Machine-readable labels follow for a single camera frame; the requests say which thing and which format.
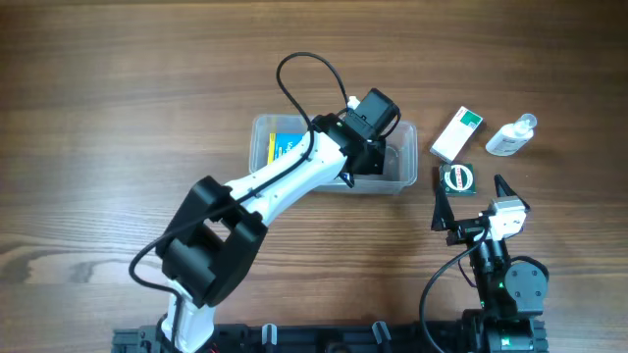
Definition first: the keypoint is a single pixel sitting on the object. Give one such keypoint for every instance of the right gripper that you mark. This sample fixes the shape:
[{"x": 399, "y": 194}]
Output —
[{"x": 471, "y": 230}]

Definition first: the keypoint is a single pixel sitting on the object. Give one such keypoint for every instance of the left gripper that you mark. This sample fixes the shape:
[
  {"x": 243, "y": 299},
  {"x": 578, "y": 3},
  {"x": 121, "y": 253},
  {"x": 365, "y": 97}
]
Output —
[{"x": 369, "y": 160}]

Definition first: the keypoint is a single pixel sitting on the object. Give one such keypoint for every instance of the blue yellow VapoDrops box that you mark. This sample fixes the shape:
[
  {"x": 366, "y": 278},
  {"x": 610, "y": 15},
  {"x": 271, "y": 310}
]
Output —
[{"x": 281, "y": 143}]

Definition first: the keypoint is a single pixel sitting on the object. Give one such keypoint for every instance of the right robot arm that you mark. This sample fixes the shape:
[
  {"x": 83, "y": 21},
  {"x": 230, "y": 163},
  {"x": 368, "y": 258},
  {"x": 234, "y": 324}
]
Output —
[{"x": 511, "y": 290}]

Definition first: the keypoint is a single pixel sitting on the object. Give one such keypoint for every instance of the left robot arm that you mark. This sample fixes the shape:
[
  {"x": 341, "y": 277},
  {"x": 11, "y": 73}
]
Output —
[{"x": 216, "y": 233}]

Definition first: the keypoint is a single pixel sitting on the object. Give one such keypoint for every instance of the clear plastic container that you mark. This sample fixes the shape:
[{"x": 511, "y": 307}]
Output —
[{"x": 400, "y": 165}]

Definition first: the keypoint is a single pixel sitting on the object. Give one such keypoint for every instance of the green round-logo box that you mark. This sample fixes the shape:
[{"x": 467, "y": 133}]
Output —
[{"x": 457, "y": 179}]

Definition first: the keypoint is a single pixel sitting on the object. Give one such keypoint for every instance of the white green medicine box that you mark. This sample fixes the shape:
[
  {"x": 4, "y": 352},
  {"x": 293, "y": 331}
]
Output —
[{"x": 455, "y": 135}]

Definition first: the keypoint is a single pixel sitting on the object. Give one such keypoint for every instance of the white dropper bottle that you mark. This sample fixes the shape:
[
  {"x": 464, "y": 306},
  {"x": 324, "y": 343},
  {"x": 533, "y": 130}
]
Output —
[{"x": 511, "y": 137}]

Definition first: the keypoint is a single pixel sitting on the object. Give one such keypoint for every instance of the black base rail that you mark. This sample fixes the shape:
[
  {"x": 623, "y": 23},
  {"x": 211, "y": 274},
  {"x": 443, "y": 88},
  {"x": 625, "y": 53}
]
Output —
[{"x": 379, "y": 337}]

